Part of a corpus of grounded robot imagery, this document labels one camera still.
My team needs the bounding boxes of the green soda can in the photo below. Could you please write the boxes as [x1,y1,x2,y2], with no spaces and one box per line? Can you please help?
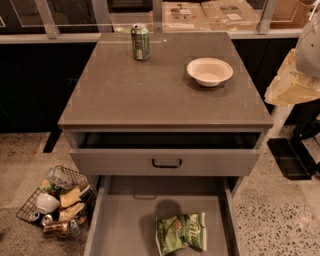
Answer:
[131,23,150,61]

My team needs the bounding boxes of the grey drawer cabinet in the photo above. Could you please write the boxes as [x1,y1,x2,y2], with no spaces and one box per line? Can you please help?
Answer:
[57,31,274,256]

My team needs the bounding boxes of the grey middle drawer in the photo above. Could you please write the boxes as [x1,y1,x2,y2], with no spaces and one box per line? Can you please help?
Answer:
[84,176,244,256]

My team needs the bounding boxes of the green chip bag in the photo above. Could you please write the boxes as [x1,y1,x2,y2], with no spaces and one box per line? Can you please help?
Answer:
[155,212,207,256]

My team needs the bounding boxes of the silver can in basket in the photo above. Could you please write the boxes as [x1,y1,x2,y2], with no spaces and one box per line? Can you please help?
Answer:
[40,214,53,227]

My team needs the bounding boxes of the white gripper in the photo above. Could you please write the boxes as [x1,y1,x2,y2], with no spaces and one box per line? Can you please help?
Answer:
[264,49,320,106]

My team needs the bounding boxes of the white paper bowl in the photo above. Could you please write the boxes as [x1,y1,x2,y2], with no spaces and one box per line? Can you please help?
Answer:
[187,58,233,87]

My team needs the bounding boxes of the cardboard boxes behind glass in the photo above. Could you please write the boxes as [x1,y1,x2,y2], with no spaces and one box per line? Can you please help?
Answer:
[162,0,319,32]

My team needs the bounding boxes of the black wire basket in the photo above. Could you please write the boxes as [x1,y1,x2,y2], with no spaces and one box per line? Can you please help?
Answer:
[16,166,96,239]

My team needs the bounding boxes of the clear plastic bottle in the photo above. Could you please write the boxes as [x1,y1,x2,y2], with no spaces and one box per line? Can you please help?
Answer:
[45,166,73,190]

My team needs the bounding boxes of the grey drawer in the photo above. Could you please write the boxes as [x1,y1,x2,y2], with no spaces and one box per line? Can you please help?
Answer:
[84,176,244,256]
[71,132,261,176]

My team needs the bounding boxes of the white ceramic bowl in basket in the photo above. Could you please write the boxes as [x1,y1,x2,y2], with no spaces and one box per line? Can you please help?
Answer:
[36,193,60,214]

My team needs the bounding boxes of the black floor tray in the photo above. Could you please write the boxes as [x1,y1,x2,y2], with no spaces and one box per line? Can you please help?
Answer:
[267,136,320,180]

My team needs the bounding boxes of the yellow sponge in basket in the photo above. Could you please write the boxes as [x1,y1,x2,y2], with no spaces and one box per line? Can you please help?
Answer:
[60,187,80,208]

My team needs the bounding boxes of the black drawer handle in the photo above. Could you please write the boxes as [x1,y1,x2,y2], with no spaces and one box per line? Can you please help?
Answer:
[152,159,182,169]

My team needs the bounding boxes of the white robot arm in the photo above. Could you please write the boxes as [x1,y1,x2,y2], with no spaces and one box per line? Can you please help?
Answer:
[264,12,320,106]

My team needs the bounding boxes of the grey top drawer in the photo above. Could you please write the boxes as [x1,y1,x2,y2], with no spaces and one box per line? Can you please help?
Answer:
[71,132,261,176]

